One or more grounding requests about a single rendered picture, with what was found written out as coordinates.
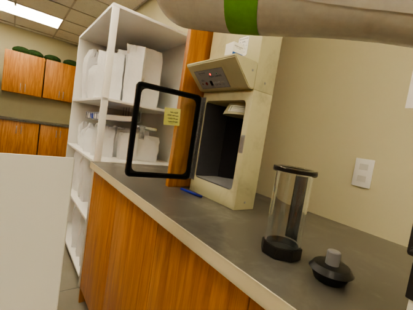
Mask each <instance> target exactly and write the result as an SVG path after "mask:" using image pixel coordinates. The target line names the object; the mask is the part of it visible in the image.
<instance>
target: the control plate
mask: <svg viewBox="0 0 413 310"><path fill-rule="evenodd" d="M216 72H217V73H218V74H216ZM194 73H195V75H196V77H197V79H198V81H199V83H200V85H201V86H202V89H214V88H223V87H230V84H229V82H228V80H227V78H226V75H225V74H224V71H223V69H222V67H220V68H213V69H209V70H203V71H196V72H194ZM209 73H211V75H210V74H209ZM209 81H212V83H213V86H211V84H210V82H209ZM218 81H219V82H220V83H218ZM222 81H224V82H222ZM206 82H207V83H208V85H206ZM214 82H216V83H214ZM202 83H204V85H203V84H202Z"/></svg>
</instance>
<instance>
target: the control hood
mask: <svg viewBox="0 0 413 310"><path fill-rule="evenodd" d="M257 65H258V63H257V62H255V61H253V60H251V59H249V58H246V57H244V56H242V55H239V54H237V53H235V54H230V55H225V56H222V57H217V58H212V59H209V60H204V61H200V62H195V63H191V64H188V65H187V67H188V69H189V71H190V73H191V75H192V77H193V78H194V81H195V83H196V84H197V86H198V88H199V90H200V91H201V92H219V91H230V90H248V89H253V88H254V81H255V77H256V70H257ZM220 67H222V69H223V71H224V74H225V75H226V78H227V80H228V82H229V84H230V87H223V88H214V89H202V86H201V85H200V83H199V81H198V79H197V77H196V75H195V73H194V72H196V71H203V70H209V69H213V68H220Z"/></svg>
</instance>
